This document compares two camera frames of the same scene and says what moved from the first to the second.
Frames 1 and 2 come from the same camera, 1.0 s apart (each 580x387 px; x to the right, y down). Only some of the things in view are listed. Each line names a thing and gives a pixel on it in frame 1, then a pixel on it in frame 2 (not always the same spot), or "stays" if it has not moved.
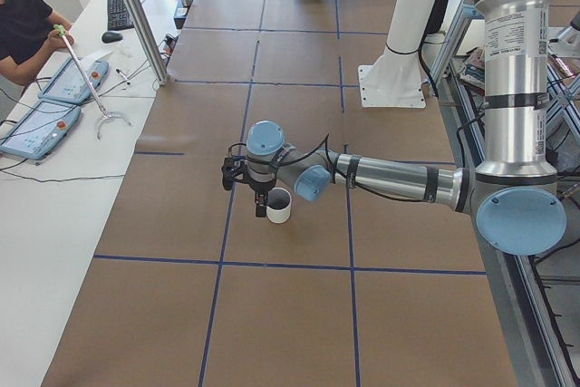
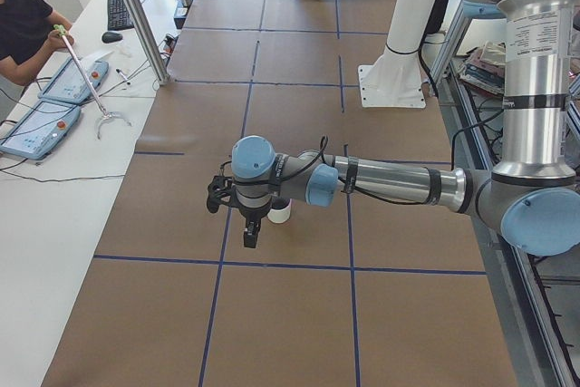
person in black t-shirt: (28, 39) stays
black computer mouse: (111, 36) stays
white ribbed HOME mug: (278, 205) stays
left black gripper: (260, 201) to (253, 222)
